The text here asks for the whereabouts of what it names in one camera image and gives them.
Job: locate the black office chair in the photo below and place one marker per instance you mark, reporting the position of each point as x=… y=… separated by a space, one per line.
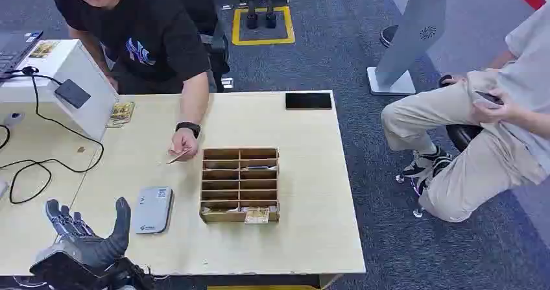
x=206 y=8

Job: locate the pale card in slot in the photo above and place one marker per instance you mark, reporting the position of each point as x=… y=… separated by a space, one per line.
x=258 y=167

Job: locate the grey card reader device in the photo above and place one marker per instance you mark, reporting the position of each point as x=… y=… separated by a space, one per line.
x=152 y=210

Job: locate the black round object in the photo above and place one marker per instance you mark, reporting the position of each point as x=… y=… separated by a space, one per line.
x=388 y=35

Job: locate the black wristwatch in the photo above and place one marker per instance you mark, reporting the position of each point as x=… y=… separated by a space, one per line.
x=188 y=129

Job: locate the white box stand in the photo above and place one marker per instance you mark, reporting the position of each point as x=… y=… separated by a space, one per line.
x=86 y=116

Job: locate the grey kiosk stand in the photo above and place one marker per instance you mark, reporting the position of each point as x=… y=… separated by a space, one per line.
x=412 y=34

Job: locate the stack of yellow cards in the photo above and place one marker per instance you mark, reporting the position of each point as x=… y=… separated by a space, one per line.
x=121 y=113

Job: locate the small black square device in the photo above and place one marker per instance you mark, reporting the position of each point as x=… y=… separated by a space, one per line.
x=72 y=94

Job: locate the dark handheld phone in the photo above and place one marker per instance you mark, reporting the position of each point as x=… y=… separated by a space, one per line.
x=489 y=96

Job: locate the seated person's hand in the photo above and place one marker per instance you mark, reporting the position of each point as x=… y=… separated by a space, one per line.
x=494 y=112

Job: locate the yellow printed card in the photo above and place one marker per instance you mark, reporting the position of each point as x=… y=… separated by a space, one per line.
x=257 y=216

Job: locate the person's left hand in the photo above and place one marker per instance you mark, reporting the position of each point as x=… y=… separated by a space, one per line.
x=185 y=144

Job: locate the person across the desk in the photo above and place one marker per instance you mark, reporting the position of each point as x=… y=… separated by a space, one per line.
x=150 y=21

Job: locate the yellow tape square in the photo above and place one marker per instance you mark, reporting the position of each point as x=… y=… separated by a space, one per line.
x=236 y=26

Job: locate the dark laptop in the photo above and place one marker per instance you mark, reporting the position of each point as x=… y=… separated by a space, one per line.
x=15 y=49

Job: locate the white object at desk edge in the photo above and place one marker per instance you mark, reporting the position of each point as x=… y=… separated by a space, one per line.
x=2 y=188

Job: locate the pale cards lying flat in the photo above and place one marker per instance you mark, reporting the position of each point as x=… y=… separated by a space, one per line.
x=219 y=210

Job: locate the black stool with castors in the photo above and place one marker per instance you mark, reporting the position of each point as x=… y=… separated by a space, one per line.
x=462 y=135

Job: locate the black robot legs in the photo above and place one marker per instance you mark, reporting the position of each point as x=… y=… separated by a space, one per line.
x=252 y=20

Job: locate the thin tan card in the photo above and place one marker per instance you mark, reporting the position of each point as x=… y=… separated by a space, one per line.
x=179 y=156

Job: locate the wooden compartment card box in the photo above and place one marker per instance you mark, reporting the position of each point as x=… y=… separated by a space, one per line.
x=239 y=185

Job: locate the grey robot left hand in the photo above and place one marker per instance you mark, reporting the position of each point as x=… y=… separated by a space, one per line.
x=96 y=249

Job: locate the black smartphone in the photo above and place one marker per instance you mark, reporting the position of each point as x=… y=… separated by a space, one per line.
x=308 y=101

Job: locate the seated person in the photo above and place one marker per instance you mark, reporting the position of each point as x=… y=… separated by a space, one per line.
x=485 y=159

